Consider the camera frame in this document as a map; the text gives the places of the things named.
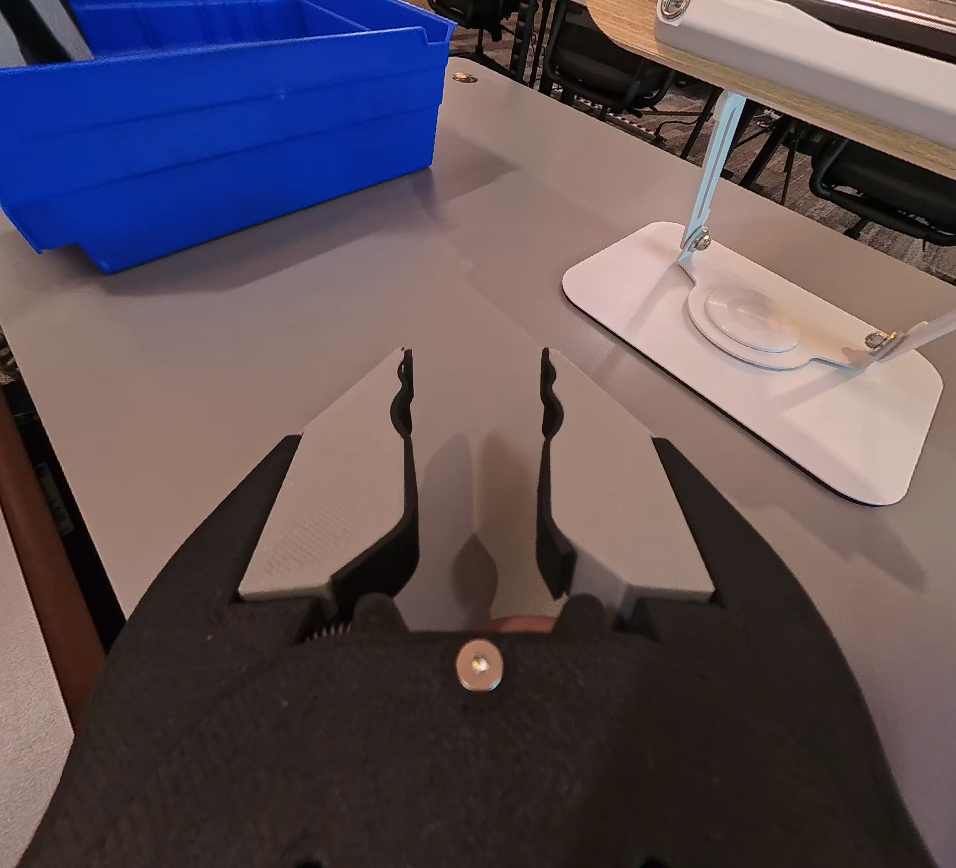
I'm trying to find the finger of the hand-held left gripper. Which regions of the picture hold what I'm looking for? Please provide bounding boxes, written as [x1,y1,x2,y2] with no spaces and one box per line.
[0,0,96,68]

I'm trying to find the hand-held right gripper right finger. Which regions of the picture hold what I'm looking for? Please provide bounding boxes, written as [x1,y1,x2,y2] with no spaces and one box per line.
[536,347,715,623]

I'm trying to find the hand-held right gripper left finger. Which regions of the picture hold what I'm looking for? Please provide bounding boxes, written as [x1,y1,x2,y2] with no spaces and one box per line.
[239,347,419,604]

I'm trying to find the blue plastic bin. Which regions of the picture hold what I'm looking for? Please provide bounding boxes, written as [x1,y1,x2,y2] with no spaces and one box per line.
[0,0,458,276]

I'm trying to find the wooden board document stand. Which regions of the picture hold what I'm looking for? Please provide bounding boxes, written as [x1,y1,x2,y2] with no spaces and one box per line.
[562,0,956,508]

